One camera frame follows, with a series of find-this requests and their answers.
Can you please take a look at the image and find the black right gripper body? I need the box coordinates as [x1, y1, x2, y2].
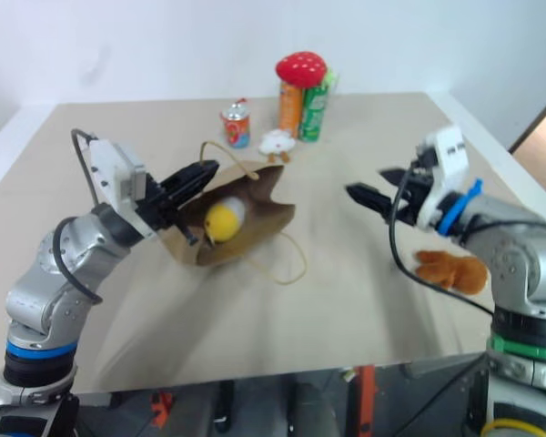
[392, 156, 439, 228]

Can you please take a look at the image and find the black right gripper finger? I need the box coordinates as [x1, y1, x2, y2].
[343, 182, 395, 226]
[379, 168, 411, 188]

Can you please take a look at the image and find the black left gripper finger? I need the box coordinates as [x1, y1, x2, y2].
[160, 159, 221, 202]
[176, 217, 200, 248]

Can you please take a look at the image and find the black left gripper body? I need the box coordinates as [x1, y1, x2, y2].
[135, 174, 188, 234]

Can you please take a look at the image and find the brown paper bag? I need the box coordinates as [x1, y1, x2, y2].
[162, 140, 308, 287]

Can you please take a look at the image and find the yellow chick plush toy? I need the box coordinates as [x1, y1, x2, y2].
[203, 196, 248, 248]

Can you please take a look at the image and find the brown plush toy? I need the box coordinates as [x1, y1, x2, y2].
[413, 249, 490, 293]

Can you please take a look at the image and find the white sheep plush toy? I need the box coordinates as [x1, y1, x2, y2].
[258, 127, 298, 164]

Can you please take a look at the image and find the green leafy plush piece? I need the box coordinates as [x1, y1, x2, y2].
[322, 66, 340, 94]

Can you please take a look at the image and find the red mushroom plush toy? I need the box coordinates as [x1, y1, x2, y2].
[274, 51, 329, 88]

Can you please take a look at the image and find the small red drink can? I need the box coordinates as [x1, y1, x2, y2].
[219, 97, 253, 149]

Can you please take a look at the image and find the green drink can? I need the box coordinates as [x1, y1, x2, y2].
[298, 85, 332, 143]

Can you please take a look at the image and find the orange drink can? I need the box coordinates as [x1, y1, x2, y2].
[278, 80, 308, 140]

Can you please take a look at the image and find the brown wooden door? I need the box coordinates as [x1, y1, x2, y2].
[508, 83, 546, 157]

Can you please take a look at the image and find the orange clamp under table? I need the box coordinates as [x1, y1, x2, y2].
[150, 390, 175, 430]

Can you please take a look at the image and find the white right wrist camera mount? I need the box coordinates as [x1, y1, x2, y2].
[415, 124, 469, 232]

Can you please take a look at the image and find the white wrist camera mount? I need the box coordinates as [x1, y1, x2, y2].
[87, 139, 158, 240]
[415, 124, 469, 232]

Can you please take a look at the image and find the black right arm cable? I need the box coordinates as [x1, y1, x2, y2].
[388, 167, 495, 316]

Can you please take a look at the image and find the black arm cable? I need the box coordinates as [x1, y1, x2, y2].
[70, 128, 105, 305]
[388, 167, 495, 316]

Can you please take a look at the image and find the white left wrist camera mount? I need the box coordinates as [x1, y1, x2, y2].
[87, 139, 158, 240]

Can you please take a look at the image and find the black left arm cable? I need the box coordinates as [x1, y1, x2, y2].
[70, 128, 105, 305]

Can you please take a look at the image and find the dark narrow post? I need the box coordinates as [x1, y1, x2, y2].
[216, 379, 237, 425]

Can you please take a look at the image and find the orange post under table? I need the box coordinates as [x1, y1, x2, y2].
[356, 363, 378, 437]

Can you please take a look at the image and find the yellow cable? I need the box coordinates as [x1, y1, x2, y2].
[479, 417, 546, 437]

